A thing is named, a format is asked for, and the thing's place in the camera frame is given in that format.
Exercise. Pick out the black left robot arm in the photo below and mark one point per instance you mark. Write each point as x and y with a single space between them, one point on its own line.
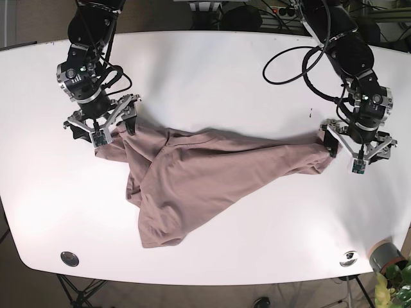
338 39

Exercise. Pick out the metal table grommet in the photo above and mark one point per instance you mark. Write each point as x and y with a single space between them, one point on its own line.
69 259
348 259

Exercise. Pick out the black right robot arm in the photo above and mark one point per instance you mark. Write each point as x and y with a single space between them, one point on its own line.
91 33

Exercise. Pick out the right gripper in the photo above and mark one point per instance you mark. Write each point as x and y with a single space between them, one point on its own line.
87 85

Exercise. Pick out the right metal table grommet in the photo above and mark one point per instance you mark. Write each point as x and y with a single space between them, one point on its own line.
348 259

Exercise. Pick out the green potted plant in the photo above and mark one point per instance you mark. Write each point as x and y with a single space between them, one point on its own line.
393 288

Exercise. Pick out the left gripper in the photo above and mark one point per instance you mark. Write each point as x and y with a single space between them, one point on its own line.
358 131

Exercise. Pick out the dusty pink T-shirt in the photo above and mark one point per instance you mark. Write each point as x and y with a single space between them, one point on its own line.
180 180

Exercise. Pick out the grey plant pot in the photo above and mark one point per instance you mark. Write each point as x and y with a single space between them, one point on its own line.
384 254

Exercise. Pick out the left metal table grommet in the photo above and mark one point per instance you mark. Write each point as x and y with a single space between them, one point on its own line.
69 259

